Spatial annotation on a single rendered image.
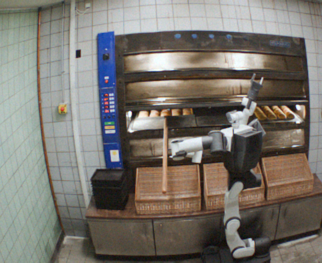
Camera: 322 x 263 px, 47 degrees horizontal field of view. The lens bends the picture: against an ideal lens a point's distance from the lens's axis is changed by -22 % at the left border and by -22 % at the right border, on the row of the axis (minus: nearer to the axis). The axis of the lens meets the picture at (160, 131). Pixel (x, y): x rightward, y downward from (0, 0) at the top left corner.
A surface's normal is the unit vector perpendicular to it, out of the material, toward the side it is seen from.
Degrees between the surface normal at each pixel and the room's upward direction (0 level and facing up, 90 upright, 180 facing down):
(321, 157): 90
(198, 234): 90
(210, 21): 90
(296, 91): 70
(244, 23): 90
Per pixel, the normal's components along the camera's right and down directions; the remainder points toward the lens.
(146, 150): -0.04, -0.07
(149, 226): -0.05, 0.27
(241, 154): -0.83, 0.20
